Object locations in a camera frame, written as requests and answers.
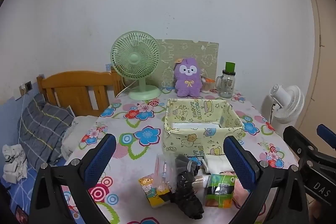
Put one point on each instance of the green orange snack packet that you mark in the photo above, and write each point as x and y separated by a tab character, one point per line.
219	187

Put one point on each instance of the glass mug with green lid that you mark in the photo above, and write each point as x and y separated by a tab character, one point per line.
227	85

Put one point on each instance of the beige door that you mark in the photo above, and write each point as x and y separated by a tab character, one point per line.
323	56

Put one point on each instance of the white crumpled cloth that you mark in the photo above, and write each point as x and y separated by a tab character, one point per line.
14	161

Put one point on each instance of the white standing fan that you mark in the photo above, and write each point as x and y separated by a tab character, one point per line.
288	103

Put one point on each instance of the grey plaid pillow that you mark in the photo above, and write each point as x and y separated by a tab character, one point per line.
42	124

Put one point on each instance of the black plastic bag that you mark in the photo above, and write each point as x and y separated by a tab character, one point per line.
186	197

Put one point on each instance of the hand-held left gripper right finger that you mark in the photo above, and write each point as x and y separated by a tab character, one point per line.
240	163

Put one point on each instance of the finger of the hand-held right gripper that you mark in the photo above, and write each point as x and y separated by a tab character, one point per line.
326	133
302	145

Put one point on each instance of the white blanket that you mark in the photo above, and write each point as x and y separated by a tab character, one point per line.
78	129

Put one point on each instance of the small jar with orange lid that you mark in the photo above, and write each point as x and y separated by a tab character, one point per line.
207	86

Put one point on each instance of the yellow cartoon tissue packet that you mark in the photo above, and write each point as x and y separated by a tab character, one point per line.
152	190

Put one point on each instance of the roll of white bags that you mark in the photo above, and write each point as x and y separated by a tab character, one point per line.
215	163

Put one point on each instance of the purple plush toy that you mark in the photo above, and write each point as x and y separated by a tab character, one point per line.
187	82

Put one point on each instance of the green desk fan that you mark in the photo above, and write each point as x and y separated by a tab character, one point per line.
135	58

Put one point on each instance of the wooden bed headboard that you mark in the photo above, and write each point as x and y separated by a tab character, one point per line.
73	81

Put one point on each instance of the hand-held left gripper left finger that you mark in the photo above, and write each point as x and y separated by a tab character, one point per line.
101	158

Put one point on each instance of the yellow cartoon storage box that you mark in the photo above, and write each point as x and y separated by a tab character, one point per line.
183	140

